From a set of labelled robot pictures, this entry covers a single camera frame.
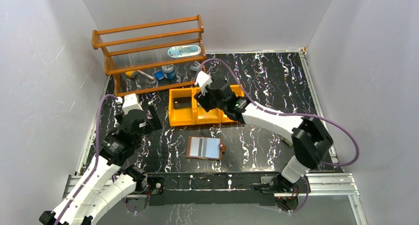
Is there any yellow three-compartment bin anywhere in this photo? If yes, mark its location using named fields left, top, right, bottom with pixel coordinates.
left=168, top=87, right=234, bottom=127

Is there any brown leather card holder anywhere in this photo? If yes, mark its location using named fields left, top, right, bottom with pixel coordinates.
left=186, top=136, right=226, bottom=160

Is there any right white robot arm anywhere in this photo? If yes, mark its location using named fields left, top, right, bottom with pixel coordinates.
left=194, top=73, right=334, bottom=184

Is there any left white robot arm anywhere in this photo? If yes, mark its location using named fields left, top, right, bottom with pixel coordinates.
left=39, top=104, right=162, bottom=225

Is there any black card in bin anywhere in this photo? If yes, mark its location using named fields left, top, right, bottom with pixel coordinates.
left=173, top=96, right=192, bottom=110

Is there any yellow sponge block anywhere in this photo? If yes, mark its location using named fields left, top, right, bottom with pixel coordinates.
left=125, top=71, right=138, bottom=79

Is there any small blue box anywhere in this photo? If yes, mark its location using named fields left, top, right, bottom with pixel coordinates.
left=154, top=71, right=165, bottom=81

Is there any white marker pen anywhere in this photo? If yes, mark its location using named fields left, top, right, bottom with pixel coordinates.
left=137, top=70, right=155, bottom=80

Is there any blue lidded jar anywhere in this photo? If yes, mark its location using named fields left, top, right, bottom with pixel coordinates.
left=161, top=64, right=176, bottom=80

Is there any oval blue packaged item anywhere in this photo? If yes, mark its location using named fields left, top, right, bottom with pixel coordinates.
left=167, top=45, right=202, bottom=58

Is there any wooden shelf rack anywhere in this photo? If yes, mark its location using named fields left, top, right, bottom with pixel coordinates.
left=91, top=14, right=206, bottom=96

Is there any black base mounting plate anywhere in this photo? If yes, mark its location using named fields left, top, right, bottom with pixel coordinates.
left=148, top=172, right=309, bottom=209

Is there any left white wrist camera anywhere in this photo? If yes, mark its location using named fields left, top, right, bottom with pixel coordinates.
left=116, top=93, right=143, bottom=115

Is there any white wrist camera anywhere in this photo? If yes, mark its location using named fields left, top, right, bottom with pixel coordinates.
left=116, top=93, right=143, bottom=115
left=194, top=71, right=212, bottom=95

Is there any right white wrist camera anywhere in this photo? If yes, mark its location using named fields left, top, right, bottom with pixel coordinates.
left=194, top=71, right=212, bottom=95

